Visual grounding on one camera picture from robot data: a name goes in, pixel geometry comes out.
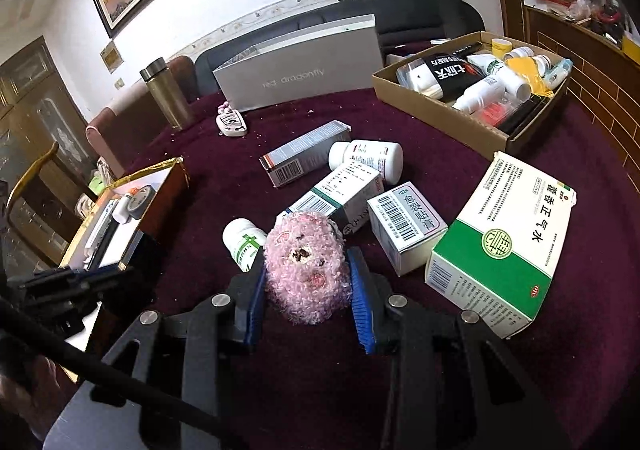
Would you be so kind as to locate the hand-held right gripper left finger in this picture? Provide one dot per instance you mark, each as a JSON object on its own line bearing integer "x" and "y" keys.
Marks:
{"x": 257, "y": 310}

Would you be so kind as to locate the large green white medicine box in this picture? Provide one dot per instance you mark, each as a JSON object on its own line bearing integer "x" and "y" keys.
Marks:
{"x": 500, "y": 250}

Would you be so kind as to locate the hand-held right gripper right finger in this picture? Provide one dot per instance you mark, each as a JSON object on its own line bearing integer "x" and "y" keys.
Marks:
{"x": 360, "y": 310}

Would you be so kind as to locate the gold wall plaque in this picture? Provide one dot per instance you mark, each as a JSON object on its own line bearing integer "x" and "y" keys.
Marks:
{"x": 111, "y": 55}

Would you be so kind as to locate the wooden glass cabinet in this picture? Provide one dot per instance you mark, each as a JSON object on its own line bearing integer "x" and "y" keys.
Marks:
{"x": 50, "y": 95}

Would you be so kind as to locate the long black box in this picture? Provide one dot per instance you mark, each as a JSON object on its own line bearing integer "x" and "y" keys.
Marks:
{"x": 525, "y": 112}

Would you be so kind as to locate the wooden chair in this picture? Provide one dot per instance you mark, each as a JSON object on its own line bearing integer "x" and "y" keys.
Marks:
{"x": 30, "y": 175}

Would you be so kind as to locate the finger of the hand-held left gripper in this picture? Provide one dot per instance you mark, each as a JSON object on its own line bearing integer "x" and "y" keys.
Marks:
{"x": 65, "y": 297}
{"x": 100, "y": 273}

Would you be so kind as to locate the long white medicine box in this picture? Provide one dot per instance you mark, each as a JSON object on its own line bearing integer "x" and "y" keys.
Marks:
{"x": 340, "y": 195}

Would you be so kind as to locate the wooden brick pattern counter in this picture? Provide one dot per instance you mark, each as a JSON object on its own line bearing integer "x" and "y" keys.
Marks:
{"x": 590, "y": 70}

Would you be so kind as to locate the yellow packet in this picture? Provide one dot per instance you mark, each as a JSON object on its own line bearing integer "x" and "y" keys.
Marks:
{"x": 527, "y": 72}

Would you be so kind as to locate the white green label medicine bottle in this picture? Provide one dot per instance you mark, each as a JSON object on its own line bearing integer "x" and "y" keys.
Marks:
{"x": 242, "y": 242}

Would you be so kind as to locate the small white barcode box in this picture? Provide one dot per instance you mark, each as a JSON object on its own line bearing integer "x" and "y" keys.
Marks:
{"x": 405, "y": 225}

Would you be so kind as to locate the black leather sofa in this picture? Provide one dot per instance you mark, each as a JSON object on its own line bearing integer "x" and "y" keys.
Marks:
{"x": 415, "y": 12}

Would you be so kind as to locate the grey orange carton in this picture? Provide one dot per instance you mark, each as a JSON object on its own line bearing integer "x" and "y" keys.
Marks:
{"x": 305, "y": 150}

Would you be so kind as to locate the pink plush toy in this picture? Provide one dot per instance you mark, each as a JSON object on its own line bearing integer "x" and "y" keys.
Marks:
{"x": 305, "y": 270}

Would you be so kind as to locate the white spray bottle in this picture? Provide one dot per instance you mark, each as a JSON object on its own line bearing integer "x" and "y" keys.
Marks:
{"x": 477, "y": 95}

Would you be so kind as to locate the grey tape roll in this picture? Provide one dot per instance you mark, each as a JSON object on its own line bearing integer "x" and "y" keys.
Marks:
{"x": 135, "y": 206}

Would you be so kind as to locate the open cardboard box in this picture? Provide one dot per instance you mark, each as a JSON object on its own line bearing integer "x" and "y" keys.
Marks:
{"x": 440, "y": 112}

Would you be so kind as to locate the red packet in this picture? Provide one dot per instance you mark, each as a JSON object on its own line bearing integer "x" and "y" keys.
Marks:
{"x": 494, "y": 114}

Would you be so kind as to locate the gold rimmed white tray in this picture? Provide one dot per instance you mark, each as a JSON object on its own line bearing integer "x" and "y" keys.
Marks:
{"x": 160, "y": 210}

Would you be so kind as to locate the brown pink armchair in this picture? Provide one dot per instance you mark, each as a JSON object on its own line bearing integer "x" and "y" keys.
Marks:
{"x": 125, "y": 130}

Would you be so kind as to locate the white red label medicine bottle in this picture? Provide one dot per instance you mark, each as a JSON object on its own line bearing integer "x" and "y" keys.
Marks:
{"x": 367, "y": 157}

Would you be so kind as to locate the white green striped bottle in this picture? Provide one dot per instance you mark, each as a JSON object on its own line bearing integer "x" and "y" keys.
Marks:
{"x": 505, "y": 75}

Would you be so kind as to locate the burgundy tablecloth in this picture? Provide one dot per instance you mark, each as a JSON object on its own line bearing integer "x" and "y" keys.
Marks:
{"x": 450, "y": 170}

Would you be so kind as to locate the key fob with pink charm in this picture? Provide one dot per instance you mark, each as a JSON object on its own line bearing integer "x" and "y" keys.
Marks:
{"x": 231, "y": 125}

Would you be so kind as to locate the light blue bottle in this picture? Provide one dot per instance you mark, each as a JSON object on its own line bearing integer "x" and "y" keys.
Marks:
{"x": 556, "y": 71}

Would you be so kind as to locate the yellow lid jar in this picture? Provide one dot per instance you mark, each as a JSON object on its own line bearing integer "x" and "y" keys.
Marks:
{"x": 499, "y": 47}

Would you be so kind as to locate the gold thermos bottle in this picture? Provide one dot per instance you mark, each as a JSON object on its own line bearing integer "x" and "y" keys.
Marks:
{"x": 167, "y": 95}

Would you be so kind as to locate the grey shoe box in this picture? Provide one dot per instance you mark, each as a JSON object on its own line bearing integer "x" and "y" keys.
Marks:
{"x": 300, "y": 75}

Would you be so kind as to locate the black printed packet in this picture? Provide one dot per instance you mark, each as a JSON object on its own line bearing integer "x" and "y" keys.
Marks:
{"x": 450, "y": 72}

